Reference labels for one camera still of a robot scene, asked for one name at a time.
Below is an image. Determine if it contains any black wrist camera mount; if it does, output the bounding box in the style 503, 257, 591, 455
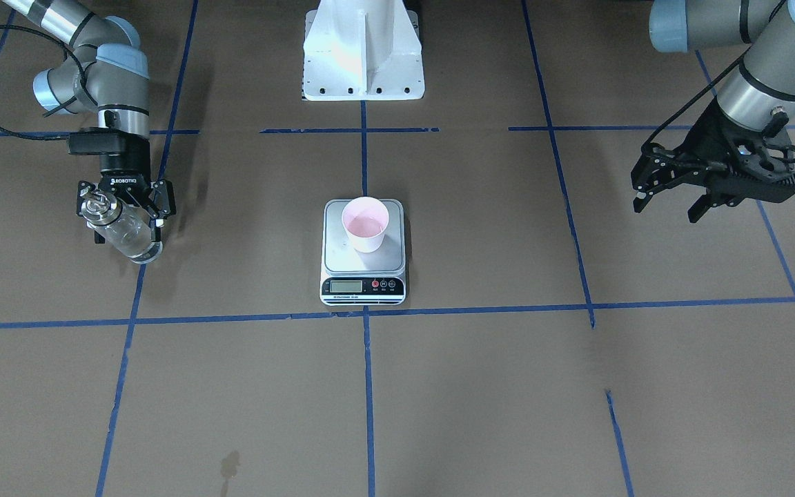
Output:
67, 129, 130, 155
732, 106, 795, 184

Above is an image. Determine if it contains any digital kitchen scale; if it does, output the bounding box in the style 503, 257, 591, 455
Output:
320, 197, 407, 306

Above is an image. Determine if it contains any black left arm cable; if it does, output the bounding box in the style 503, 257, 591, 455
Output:
640, 48, 750, 153

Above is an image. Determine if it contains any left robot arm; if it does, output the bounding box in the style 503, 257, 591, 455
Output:
631, 1, 795, 223

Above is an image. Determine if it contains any pink plastic cup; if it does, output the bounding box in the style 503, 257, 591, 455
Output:
341, 196, 389, 253

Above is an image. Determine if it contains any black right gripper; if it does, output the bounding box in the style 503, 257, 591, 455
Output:
78, 133, 176, 244

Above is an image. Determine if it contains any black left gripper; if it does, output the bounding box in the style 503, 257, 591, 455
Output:
631, 101, 795, 224

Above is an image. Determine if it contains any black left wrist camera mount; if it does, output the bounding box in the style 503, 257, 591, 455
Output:
732, 106, 795, 184

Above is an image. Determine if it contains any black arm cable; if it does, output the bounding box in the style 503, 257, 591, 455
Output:
640, 48, 750, 153
0, 25, 95, 142

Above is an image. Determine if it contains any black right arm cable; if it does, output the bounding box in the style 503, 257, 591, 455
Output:
0, 25, 95, 142

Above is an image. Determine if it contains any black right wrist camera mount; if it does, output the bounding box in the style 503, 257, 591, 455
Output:
67, 129, 130, 155

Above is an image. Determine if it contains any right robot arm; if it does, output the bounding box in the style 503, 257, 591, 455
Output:
9, 1, 175, 242

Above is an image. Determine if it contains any clear glass sauce bottle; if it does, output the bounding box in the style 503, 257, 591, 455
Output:
79, 188, 163, 264

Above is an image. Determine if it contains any white pedestal column base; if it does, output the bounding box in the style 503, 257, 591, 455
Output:
301, 1, 426, 101

